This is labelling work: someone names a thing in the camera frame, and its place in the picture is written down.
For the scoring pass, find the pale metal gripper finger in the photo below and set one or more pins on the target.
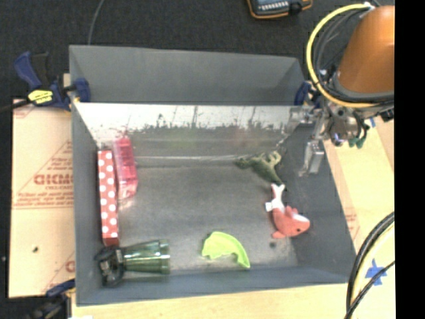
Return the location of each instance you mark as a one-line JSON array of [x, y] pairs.
[[317, 159], [305, 165]]

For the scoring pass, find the green toy dinosaur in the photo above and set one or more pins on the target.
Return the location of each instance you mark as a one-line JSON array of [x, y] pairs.
[[264, 168]]

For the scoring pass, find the pink toy fish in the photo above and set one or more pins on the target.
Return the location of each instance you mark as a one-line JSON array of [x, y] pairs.
[[288, 221]]

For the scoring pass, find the grey metal bin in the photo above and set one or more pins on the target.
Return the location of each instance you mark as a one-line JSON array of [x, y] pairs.
[[199, 204]]

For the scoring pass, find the lime green curved plastic piece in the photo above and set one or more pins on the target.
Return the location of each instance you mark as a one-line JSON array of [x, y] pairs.
[[225, 246]]

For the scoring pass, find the pink clear plastic box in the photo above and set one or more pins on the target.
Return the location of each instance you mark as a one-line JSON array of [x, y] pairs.
[[126, 168]]

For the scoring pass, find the green spray bottle, black head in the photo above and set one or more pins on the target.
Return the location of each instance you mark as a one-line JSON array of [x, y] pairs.
[[146, 257]]

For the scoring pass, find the red white-dotted box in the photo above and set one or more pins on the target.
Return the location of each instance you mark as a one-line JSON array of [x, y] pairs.
[[108, 198]]

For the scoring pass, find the brown cardboard board, red print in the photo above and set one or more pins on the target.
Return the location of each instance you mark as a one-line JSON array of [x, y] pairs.
[[40, 194]]

